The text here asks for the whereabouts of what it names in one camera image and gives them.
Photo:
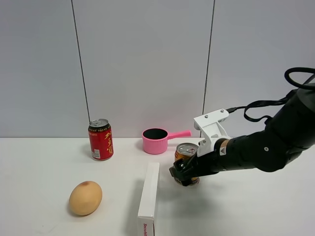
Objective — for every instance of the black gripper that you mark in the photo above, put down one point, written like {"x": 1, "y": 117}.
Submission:
{"x": 209, "y": 164}

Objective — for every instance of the orange drink can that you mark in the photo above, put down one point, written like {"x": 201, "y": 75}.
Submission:
{"x": 185, "y": 151}

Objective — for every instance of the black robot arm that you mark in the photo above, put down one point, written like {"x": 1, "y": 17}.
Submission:
{"x": 290, "y": 132}

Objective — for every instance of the pink toy saucepan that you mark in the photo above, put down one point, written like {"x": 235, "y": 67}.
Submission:
{"x": 155, "y": 140}

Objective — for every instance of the white cardboard box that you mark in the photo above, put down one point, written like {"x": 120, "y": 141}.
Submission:
{"x": 148, "y": 203}

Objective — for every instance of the red drink can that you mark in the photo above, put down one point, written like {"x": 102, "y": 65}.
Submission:
{"x": 101, "y": 141}

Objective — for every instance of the brown egg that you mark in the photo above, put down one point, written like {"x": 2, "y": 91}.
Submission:
{"x": 85, "y": 198}

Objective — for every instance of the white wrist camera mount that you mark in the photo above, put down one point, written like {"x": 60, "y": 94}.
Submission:
{"x": 210, "y": 126}

